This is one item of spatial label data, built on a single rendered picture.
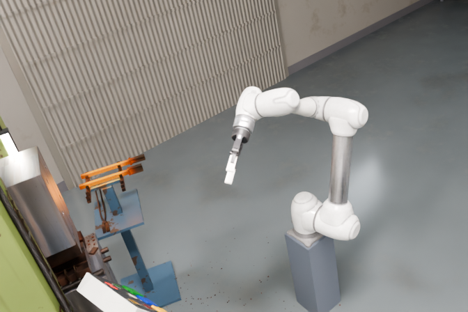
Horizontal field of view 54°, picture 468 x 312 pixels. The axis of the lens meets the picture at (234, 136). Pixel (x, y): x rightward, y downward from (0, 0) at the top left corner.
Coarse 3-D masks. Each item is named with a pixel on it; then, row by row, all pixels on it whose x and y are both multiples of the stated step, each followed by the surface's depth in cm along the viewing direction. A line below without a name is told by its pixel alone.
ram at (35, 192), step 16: (0, 160) 207; (16, 160) 204; (32, 160) 201; (16, 176) 191; (32, 176) 189; (48, 176) 208; (16, 192) 187; (32, 192) 190; (48, 192) 193; (32, 208) 193; (48, 208) 196; (64, 208) 219; (32, 224) 196; (48, 224) 199; (64, 224) 202; (48, 240) 202; (64, 240) 205; (48, 256) 205
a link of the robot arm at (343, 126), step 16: (336, 112) 223; (352, 112) 219; (336, 128) 226; (352, 128) 223; (336, 144) 230; (336, 160) 232; (336, 176) 234; (336, 192) 236; (320, 208) 248; (336, 208) 237; (320, 224) 243; (336, 224) 237; (352, 224) 235
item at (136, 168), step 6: (132, 168) 284; (138, 168) 286; (114, 174) 284; (126, 174) 285; (132, 174) 286; (96, 180) 282; (102, 180) 282; (108, 180) 283; (84, 186) 280; (90, 186) 282
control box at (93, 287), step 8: (88, 280) 184; (96, 280) 182; (104, 280) 189; (80, 288) 184; (88, 288) 181; (96, 288) 179; (104, 288) 177; (112, 288) 178; (120, 288) 189; (88, 296) 179; (96, 296) 177; (104, 296) 175; (112, 296) 173; (120, 296) 172; (128, 296) 180; (96, 304) 175; (104, 304) 173; (112, 304) 171; (120, 304) 169; (128, 304) 168; (136, 304) 170
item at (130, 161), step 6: (138, 156) 297; (144, 156) 298; (120, 162) 295; (126, 162) 295; (132, 162) 296; (102, 168) 294; (108, 168) 293; (114, 168) 294; (84, 174) 291; (90, 174) 291; (96, 174) 292
